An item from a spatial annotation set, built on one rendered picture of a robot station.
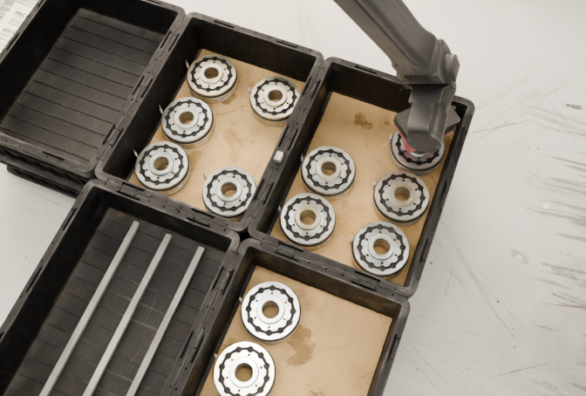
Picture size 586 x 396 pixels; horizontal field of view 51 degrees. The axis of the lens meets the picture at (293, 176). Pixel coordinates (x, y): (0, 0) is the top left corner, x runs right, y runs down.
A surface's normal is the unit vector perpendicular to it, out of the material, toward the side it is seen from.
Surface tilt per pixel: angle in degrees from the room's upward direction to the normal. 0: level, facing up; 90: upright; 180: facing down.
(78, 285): 0
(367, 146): 0
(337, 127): 0
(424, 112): 25
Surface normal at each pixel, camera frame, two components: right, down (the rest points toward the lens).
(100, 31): -0.01, -0.42
